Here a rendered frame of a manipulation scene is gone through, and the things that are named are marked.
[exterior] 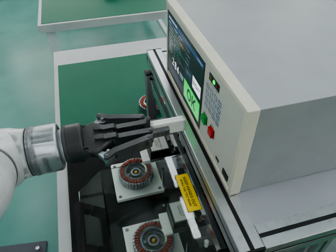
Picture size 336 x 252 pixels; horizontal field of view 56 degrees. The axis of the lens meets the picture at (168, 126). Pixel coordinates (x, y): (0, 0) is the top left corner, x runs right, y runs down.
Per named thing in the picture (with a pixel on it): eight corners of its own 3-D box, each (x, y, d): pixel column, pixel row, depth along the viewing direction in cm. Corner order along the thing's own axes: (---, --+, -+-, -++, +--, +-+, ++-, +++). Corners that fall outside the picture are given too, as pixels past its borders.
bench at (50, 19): (64, 117, 244) (37, 25, 193) (58, 18, 375) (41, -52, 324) (198, 94, 266) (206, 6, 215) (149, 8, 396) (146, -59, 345)
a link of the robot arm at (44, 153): (37, 186, 58) (71, 179, 59) (22, 152, 52) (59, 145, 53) (38, 150, 64) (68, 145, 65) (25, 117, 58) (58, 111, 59)
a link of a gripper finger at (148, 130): (93, 134, 59) (94, 139, 58) (152, 124, 61) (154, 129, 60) (96, 148, 61) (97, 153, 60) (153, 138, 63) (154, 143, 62)
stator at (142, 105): (152, 96, 141) (151, 89, 138) (170, 106, 135) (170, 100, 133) (133, 108, 135) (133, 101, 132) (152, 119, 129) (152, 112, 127)
